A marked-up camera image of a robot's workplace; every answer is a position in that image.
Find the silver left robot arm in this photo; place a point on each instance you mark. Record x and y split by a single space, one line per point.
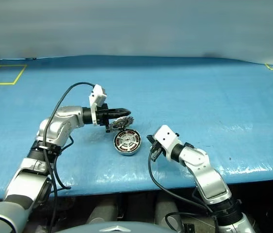
63 119

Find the grey robot chest cover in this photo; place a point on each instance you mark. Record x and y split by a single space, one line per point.
117 228

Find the dark grey rounded shape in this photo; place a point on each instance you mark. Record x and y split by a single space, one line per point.
167 211
102 213

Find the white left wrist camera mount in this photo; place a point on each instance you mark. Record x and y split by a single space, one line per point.
98 95

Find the blue plastic table cover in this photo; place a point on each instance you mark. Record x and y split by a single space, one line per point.
199 85

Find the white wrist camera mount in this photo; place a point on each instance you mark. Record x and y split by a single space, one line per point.
98 95
166 138

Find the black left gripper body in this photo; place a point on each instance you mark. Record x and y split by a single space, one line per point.
101 115

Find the silver toothed gear plate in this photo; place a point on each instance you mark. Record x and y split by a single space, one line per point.
124 122

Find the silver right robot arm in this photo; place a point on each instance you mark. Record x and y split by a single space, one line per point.
206 174

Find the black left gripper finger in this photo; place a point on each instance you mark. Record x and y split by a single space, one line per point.
119 110
119 115

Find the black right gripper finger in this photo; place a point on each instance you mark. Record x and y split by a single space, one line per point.
151 139

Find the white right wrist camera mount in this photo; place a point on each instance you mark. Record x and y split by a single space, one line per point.
166 138

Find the copper wound motor stator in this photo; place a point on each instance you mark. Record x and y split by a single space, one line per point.
127 154

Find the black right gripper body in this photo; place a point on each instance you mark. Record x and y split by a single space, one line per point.
156 151

